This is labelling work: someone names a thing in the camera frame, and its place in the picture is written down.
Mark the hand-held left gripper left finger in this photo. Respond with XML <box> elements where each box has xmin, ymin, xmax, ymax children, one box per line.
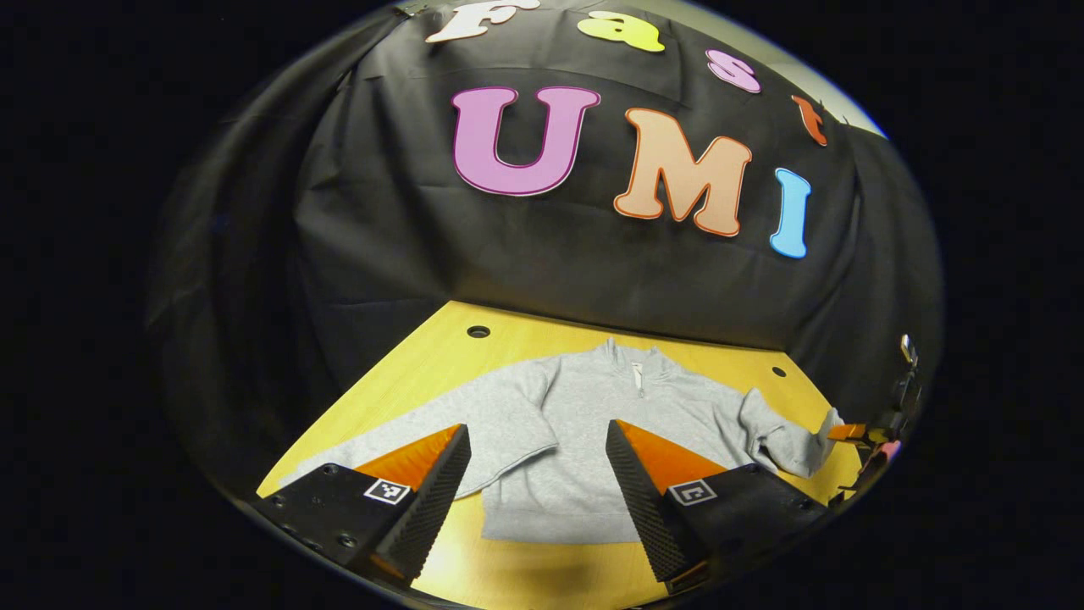
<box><xmin>252</xmin><ymin>424</ymin><xmax>473</xmax><ymax>588</ymax></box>

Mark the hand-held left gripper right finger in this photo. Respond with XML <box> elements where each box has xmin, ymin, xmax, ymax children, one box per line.
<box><xmin>605</xmin><ymin>419</ymin><xmax>832</xmax><ymax>596</ymax></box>

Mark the grey zip-neck sweatshirt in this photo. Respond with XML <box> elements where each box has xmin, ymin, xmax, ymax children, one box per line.
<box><xmin>279</xmin><ymin>339</ymin><xmax>846</xmax><ymax>543</ymax></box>

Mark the black backdrop cloth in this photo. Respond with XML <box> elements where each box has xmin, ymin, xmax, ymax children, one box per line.
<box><xmin>144</xmin><ymin>0</ymin><xmax>945</xmax><ymax>501</ymax></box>

